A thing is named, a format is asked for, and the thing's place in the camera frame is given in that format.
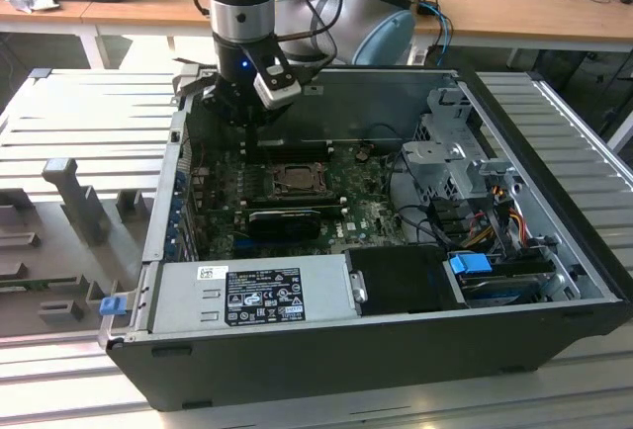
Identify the thin metal locking lever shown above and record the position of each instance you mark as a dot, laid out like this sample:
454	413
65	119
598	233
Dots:
297	163
306	194

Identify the silver CPU plate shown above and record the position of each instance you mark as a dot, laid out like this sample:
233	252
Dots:
299	176

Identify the black RAM slot bank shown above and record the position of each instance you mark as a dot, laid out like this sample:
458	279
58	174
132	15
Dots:
297	150
297	200

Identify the CPU socket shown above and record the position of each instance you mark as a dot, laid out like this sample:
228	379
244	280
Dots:
272	189

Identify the black graphics card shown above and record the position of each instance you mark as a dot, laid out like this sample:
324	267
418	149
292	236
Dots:
284	226

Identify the round coin battery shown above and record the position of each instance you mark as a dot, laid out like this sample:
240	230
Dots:
362	154

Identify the white barcode sticker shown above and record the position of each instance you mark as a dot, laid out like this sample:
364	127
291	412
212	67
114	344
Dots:
213	272

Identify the green motherboard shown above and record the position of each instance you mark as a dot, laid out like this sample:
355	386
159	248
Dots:
368	211

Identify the grey parts rack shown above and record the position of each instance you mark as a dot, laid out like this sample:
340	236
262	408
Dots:
74	201

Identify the black label sticker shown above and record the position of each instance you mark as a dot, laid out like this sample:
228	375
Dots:
265	296

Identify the grey power supply unit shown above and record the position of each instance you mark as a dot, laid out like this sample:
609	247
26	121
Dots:
178	300

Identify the silver metal drive cage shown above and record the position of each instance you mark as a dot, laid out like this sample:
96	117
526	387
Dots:
435	157

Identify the silver metal shroud latch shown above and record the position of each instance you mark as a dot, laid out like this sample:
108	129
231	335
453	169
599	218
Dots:
358	288

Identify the blue plastic case latch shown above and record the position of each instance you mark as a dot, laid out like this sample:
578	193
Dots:
112	306

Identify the hard disk in blue carrier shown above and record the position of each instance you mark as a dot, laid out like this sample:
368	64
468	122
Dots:
467	265

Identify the black open PC case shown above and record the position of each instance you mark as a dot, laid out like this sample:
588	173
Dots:
346	365

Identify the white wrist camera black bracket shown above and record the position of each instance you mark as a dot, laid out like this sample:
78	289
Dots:
278	85

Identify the wooden desk white frame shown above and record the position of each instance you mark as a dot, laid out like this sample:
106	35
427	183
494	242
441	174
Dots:
519	16
148	9

